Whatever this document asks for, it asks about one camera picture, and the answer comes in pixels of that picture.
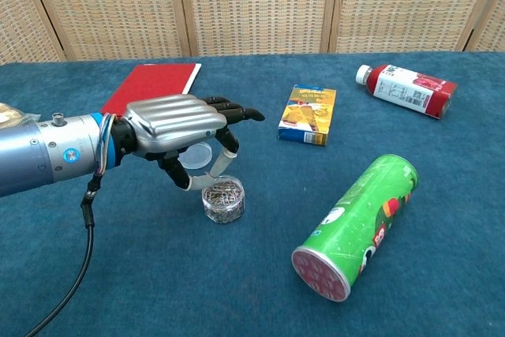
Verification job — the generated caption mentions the red paper folder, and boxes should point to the red paper folder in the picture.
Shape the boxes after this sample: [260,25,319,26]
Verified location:
[99,62,203,116]

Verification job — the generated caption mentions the green chips can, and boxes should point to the green chips can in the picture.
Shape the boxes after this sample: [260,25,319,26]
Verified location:
[290,154,419,303]

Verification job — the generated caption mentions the blue carpet table cover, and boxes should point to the blue carpet table cover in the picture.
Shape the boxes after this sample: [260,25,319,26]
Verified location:
[0,51,505,337]

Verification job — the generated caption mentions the red drink bottle white cap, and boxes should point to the red drink bottle white cap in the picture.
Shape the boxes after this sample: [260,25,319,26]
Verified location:
[355,63,459,120]

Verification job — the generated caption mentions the clear snack bag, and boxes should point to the clear snack bag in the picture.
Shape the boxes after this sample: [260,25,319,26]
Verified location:
[0,102,41,130]

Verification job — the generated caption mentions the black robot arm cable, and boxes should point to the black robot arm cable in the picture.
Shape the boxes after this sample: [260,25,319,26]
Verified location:
[24,173,104,337]

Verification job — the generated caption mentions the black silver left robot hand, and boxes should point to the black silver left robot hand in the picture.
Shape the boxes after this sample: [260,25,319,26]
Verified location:
[111,94,266,193]

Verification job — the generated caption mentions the clear jar of paperclips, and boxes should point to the clear jar of paperclips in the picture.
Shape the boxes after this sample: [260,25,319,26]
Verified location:
[201,175,245,225]

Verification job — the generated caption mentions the woven folding screen panel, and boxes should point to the woven folding screen panel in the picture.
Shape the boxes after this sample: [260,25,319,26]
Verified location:
[175,0,341,57]
[329,0,504,54]
[0,0,66,62]
[465,0,505,53]
[22,0,192,62]

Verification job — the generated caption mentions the multicoloured wrist wire bundle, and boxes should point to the multicoloured wrist wire bundle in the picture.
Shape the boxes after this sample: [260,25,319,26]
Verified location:
[93,113,118,177]

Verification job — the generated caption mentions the clear round plastic lid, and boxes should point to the clear round plastic lid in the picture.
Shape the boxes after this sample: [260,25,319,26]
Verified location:
[178,141,213,170]

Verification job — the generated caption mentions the yellow blue snack box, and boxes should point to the yellow blue snack box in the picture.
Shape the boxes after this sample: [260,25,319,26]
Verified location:
[277,84,338,147]

